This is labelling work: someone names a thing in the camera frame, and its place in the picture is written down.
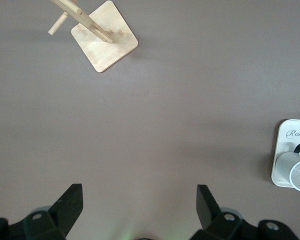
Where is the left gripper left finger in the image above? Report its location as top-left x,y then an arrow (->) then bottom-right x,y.
24,183 -> 84,240

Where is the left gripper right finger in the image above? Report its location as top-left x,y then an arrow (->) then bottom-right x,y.
189,184 -> 245,240

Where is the white smiley cup black handle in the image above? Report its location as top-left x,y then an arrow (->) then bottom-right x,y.
275,143 -> 300,193

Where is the wooden cup rack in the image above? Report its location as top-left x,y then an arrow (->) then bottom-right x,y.
47,0 -> 139,74

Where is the white rabbit print tray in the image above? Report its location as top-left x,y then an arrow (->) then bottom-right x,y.
271,118 -> 300,188

